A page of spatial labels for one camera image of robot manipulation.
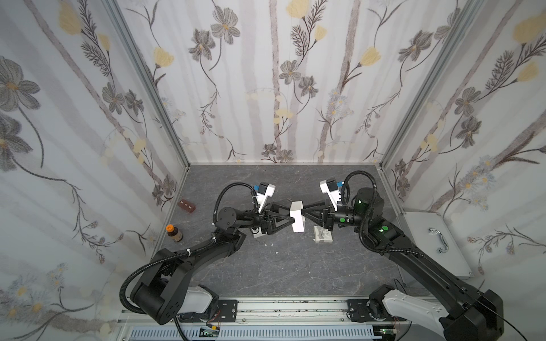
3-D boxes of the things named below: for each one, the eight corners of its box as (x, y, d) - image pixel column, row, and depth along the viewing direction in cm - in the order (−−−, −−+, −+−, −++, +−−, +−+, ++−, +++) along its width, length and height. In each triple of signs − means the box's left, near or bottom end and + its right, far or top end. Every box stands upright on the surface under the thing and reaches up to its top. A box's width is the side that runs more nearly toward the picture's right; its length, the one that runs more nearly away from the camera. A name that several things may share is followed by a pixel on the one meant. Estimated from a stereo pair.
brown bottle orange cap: (171, 242, 93) (163, 234, 86) (174, 233, 95) (167, 224, 89) (181, 242, 93) (173, 234, 86) (183, 233, 95) (176, 224, 89)
